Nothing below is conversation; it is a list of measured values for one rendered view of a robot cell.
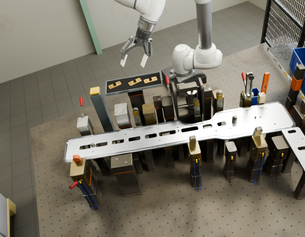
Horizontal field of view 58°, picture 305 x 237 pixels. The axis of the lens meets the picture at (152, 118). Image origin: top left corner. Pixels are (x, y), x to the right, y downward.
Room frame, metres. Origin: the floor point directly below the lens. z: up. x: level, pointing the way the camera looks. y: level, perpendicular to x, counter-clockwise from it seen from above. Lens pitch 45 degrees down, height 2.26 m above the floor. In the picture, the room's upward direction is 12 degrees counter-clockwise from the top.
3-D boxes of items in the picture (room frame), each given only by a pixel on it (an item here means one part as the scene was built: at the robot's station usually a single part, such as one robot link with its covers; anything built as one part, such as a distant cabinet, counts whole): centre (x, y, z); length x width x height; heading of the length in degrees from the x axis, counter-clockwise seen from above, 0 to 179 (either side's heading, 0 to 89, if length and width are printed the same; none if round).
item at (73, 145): (1.09, -0.12, 1.00); 1.38 x 0.22 x 0.02; 87
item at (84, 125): (1.30, 0.44, 0.88); 0.12 x 0.07 x 0.36; 177
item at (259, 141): (0.86, -0.54, 0.87); 0.12 x 0.07 x 0.35; 177
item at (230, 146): (0.90, -0.40, 0.84); 0.10 x 0.05 x 0.29; 177
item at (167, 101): (1.31, -0.11, 0.89); 0.12 x 0.07 x 0.38; 177
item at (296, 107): (1.05, -0.87, 0.85); 0.12 x 0.03 x 0.30; 177
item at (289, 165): (0.87, -0.75, 0.84); 0.05 x 0.05 x 0.29; 87
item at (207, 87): (1.30, -0.37, 0.91); 0.07 x 0.05 x 0.42; 177
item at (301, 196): (0.69, -0.74, 0.84); 0.05 x 0.05 x 0.29; 87
